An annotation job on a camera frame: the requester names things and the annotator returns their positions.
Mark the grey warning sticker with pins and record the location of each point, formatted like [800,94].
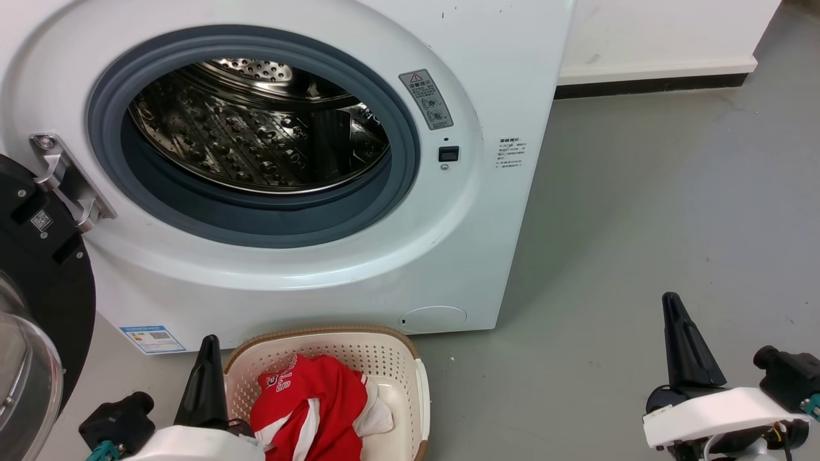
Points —
[426,99]

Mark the small printed text sticker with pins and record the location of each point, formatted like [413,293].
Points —
[511,152]

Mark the stainless steel washing machine drum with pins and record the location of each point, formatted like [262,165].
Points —
[256,141]

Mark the teal right camera connector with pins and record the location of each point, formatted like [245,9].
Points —
[812,406]

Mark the teal left camera connector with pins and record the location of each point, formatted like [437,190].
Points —
[102,452]

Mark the black washing machine door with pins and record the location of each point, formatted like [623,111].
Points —
[38,269]

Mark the cream perforated laundry basket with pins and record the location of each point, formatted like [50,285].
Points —
[397,358]

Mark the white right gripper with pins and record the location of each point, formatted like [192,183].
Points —
[705,416]

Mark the round white filter cover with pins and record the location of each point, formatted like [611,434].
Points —
[432,319]

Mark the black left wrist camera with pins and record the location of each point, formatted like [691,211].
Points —
[118,419]

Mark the black door latch socket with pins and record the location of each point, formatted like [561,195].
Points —
[448,154]

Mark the white front-load washing machine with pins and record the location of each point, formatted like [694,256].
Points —
[474,256]

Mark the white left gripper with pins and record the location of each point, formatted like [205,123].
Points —
[192,445]

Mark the QR code sticker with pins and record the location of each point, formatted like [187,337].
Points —
[41,221]

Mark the red and white jersey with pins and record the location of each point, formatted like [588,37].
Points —
[320,397]

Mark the white and black baseboard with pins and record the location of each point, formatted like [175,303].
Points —
[640,75]

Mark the silver door hinge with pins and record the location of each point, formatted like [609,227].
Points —
[70,186]

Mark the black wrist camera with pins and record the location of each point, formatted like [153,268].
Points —
[788,378]
[118,419]

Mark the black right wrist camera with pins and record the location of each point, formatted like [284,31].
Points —
[788,378]

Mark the teal camera connector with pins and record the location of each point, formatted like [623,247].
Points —
[102,452]
[812,406]

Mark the blue and white energy label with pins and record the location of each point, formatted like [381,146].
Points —
[152,339]

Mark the grey rubber door gasket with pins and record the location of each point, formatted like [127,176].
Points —
[256,221]

